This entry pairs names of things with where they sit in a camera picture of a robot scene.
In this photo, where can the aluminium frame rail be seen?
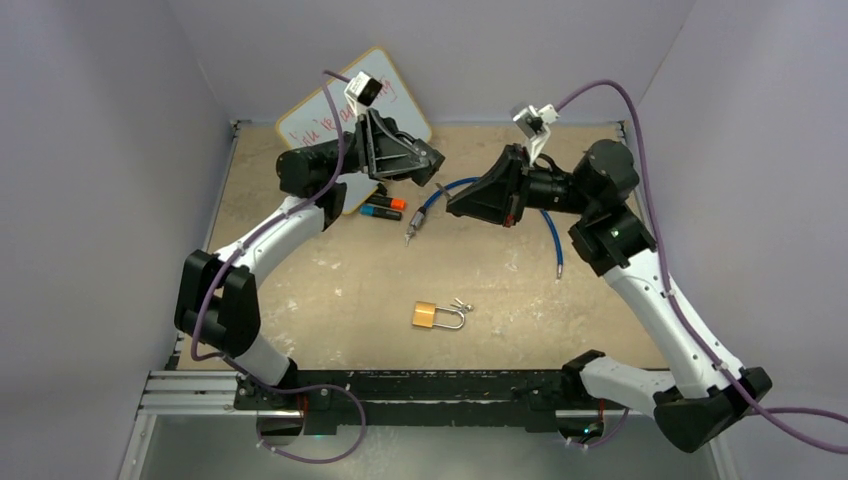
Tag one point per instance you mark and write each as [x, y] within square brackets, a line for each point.
[191, 393]

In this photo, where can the blue cable lock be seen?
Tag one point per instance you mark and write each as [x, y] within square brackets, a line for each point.
[420, 214]

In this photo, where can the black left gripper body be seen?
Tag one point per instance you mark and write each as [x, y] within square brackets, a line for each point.
[369, 148]

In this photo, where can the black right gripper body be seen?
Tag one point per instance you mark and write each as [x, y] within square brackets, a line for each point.
[512, 196]

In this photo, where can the blue-capped black marker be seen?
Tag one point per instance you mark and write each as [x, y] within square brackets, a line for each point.
[380, 212]

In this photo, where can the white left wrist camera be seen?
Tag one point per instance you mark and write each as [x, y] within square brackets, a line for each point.
[361, 91]

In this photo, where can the brass padlock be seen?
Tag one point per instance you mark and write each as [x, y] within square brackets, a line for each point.
[426, 315]

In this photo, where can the silver key bunch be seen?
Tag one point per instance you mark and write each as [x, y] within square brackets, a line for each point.
[462, 306]

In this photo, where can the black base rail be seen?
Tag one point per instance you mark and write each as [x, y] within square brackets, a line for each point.
[537, 401]

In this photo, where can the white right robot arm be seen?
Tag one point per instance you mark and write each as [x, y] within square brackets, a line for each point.
[705, 389]

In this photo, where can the orange-capped black marker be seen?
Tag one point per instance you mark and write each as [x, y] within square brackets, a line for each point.
[387, 202]

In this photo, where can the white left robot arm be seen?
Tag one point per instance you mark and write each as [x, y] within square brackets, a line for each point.
[217, 303]

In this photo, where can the white dry-erase board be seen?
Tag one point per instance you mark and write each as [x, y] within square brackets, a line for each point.
[321, 136]

